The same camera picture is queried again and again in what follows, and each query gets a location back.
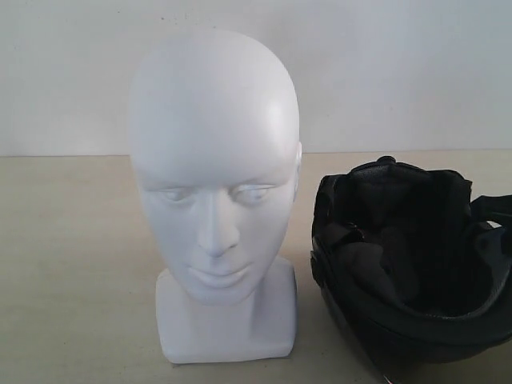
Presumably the white mannequin head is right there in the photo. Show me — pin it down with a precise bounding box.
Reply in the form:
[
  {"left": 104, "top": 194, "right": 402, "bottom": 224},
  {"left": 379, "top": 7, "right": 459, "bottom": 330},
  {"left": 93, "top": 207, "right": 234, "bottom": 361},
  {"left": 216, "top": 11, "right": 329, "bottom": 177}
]
[{"left": 128, "top": 29, "right": 302, "bottom": 364}]

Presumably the black helmet with tinted visor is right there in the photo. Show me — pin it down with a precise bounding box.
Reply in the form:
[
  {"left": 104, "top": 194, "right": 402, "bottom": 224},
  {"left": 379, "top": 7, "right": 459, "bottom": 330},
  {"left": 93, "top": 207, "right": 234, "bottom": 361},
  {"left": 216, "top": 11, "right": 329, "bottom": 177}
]
[{"left": 310, "top": 156, "right": 511, "bottom": 383}]

